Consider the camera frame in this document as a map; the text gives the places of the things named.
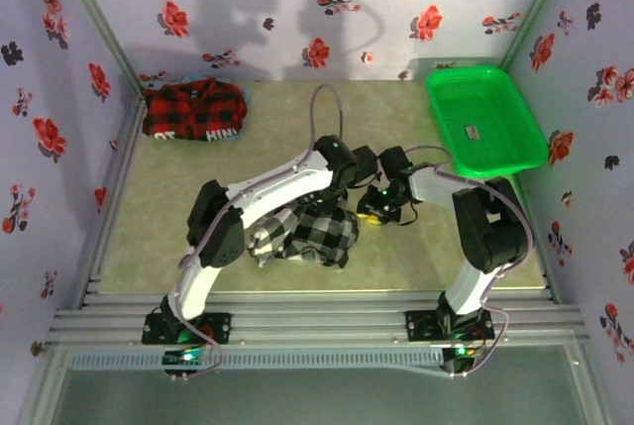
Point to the right controller circuit board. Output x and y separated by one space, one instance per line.
463 351

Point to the small grey label sticker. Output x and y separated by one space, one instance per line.
471 133

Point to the aluminium corner post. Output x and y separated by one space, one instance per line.
535 9
99 24

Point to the red and black plaid shirt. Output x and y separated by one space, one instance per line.
193 108

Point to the green plastic basket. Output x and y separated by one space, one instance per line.
485 123

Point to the left controller circuit board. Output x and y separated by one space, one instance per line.
185 357

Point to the controller circuit board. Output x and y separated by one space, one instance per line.
185 357
463 351

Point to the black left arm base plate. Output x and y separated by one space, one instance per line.
218 328

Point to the black and white plaid shirt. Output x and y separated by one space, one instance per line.
322 237

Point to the aluminium side rail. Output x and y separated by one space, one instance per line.
541 251
121 162

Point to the aluminium rail frame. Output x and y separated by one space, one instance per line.
317 318

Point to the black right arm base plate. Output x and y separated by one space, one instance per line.
421 326

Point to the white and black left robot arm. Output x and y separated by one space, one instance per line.
277 187

